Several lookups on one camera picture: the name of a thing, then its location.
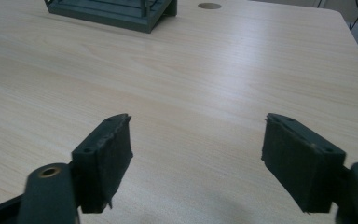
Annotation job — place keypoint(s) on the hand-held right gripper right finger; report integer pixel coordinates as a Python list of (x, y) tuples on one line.
[(298, 163)]

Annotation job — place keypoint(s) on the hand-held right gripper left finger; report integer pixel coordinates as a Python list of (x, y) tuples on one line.
[(104, 165)]

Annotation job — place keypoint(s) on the dark green rack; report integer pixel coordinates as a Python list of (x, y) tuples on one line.
[(115, 13)]

